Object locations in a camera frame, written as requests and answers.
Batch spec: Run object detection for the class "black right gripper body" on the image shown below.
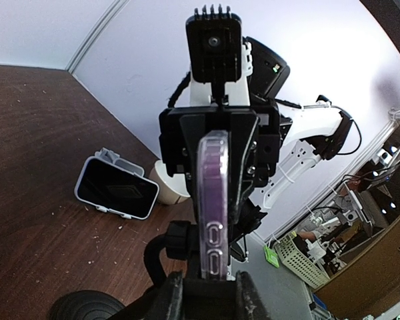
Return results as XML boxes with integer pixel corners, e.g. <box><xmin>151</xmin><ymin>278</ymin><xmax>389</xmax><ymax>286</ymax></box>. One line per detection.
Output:
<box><xmin>159</xmin><ymin>103</ymin><xmax>281</xmax><ymax>187</ymax></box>

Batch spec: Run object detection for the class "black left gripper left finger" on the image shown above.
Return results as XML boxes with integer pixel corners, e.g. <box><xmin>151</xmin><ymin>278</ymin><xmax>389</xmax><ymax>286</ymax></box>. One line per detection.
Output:
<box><xmin>126</xmin><ymin>272</ymin><xmax>183</xmax><ymax>319</ymax></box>

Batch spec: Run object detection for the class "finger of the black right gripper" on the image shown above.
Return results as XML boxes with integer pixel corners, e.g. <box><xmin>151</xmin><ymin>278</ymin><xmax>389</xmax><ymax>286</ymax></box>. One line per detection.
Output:
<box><xmin>228</xmin><ymin>113</ymin><xmax>259</xmax><ymax>223</ymax></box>
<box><xmin>179</xmin><ymin>115</ymin><xmax>205</xmax><ymax>220</ymax></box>

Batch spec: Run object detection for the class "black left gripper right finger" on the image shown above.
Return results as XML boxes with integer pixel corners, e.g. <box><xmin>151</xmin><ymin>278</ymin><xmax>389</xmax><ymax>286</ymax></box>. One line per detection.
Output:
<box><xmin>235</xmin><ymin>271</ymin><xmax>270</xmax><ymax>320</ymax></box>

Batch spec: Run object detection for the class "smartphone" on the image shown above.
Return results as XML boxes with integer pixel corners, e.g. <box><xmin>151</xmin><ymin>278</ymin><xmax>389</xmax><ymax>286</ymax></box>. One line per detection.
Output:
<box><xmin>197</xmin><ymin>131</ymin><xmax>229</xmax><ymax>281</ymax></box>
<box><xmin>74</xmin><ymin>156</ymin><xmax>159</xmax><ymax>220</ymax></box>

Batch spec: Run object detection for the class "black round-base phone stand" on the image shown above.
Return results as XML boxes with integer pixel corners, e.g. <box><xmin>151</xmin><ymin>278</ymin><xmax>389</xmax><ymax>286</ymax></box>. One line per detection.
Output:
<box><xmin>48</xmin><ymin>221</ymin><xmax>199</xmax><ymax>319</ymax></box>

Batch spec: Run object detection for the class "white folding stand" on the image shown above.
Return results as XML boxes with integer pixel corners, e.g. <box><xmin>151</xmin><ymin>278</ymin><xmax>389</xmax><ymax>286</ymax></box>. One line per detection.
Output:
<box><xmin>94</xmin><ymin>147</ymin><xmax>145</xmax><ymax>177</ymax></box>

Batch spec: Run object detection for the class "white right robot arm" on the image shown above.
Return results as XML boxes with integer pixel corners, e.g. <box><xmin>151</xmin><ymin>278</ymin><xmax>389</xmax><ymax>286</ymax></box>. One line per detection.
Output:
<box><xmin>159</xmin><ymin>35</ymin><xmax>352</xmax><ymax>263</ymax></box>

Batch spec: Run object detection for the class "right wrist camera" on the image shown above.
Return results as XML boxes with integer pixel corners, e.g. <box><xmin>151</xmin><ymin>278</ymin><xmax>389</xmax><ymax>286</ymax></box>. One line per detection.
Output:
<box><xmin>185</xmin><ymin>5</ymin><xmax>253</xmax><ymax>107</ymax></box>

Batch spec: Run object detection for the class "right aluminium frame post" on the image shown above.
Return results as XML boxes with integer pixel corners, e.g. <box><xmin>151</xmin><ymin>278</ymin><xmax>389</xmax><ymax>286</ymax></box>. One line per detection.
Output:
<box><xmin>65</xmin><ymin>0</ymin><xmax>129</xmax><ymax>74</ymax></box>

